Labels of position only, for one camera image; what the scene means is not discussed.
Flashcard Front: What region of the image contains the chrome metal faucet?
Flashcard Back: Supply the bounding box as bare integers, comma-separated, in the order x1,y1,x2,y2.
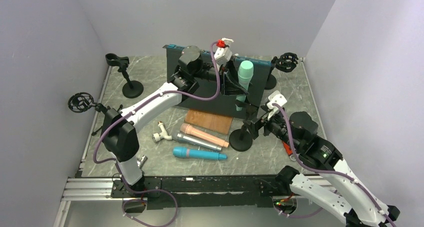
137,155,148,170

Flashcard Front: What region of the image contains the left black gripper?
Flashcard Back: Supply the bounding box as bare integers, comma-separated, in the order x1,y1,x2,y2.
193,57,253,98

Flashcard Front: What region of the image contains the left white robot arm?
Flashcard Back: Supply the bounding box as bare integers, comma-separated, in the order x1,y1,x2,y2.
99,40,254,197

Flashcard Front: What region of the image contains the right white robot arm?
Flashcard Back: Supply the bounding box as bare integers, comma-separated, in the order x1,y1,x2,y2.
243,103,400,227

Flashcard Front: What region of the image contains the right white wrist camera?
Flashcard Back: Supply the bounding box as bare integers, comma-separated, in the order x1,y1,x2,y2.
266,90,288,120

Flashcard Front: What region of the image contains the white plastic faucet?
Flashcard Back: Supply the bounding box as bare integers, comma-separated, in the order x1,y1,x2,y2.
152,121,173,143

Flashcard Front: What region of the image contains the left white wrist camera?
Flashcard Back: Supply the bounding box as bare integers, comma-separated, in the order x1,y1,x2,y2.
214,40,233,66

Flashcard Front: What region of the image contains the black round-base clip stand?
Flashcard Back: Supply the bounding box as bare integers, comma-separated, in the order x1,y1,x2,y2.
105,53,144,99

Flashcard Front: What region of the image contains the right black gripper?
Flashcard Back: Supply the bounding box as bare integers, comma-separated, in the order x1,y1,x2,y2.
242,104,301,151

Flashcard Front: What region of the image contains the adjustable wrench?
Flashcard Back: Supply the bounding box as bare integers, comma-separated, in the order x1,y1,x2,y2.
282,141,297,162

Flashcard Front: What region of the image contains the pink microphone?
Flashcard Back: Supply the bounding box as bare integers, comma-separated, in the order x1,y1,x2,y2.
180,123,230,148

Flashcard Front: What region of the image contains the dark grey upright panel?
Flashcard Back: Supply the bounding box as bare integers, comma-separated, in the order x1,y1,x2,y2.
163,44,272,119

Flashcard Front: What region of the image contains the black tripod shock-mount stand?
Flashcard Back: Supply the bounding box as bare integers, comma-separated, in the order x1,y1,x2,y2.
67,92,123,136

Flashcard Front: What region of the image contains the grey microphone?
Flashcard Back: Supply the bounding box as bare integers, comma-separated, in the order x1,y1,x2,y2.
172,132,222,152

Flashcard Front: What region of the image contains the blue microphone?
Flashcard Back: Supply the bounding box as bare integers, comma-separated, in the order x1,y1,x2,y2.
172,146,228,161

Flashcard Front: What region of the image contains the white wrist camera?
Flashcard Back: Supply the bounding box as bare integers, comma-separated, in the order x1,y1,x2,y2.
214,40,233,66
266,90,288,120

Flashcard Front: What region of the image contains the white object behind panel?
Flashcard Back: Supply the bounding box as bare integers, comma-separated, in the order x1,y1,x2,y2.
220,37,234,48

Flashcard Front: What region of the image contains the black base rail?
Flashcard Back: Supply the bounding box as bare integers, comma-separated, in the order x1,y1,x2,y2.
110,174,291,210

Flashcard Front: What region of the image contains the mint green microphone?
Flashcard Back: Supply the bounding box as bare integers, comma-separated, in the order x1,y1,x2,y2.
235,60,254,112

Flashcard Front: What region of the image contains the wooden board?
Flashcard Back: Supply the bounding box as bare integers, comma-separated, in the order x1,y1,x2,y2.
184,109,234,135

